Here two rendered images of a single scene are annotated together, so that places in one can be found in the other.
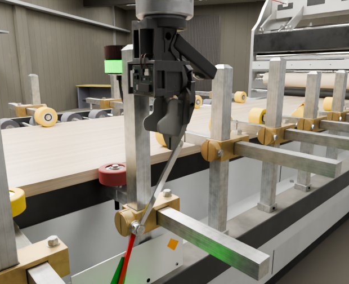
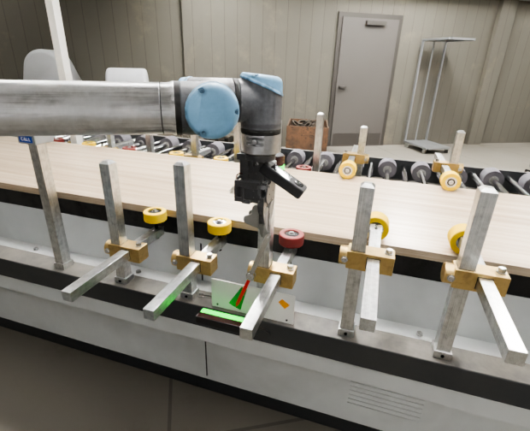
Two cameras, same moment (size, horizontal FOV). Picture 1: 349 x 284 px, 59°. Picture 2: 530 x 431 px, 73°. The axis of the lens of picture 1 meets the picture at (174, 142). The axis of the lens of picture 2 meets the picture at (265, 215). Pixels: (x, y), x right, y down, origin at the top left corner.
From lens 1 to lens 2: 0.75 m
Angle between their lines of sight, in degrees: 57
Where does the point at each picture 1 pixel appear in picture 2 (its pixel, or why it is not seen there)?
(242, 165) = not seen: hidden behind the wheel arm
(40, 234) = (245, 253)
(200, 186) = (403, 290)
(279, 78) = (475, 212)
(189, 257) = (303, 325)
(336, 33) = not seen: outside the picture
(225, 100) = (360, 215)
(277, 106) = (467, 245)
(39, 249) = (203, 256)
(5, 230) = (185, 238)
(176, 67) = (251, 186)
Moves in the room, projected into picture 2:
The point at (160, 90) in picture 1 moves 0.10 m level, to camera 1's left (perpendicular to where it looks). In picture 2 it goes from (238, 197) to (221, 185)
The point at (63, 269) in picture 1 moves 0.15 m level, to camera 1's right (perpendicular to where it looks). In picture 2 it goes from (207, 272) to (227, 298)
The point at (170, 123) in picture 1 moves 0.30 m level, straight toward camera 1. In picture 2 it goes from (252, 219) to (123, 246)
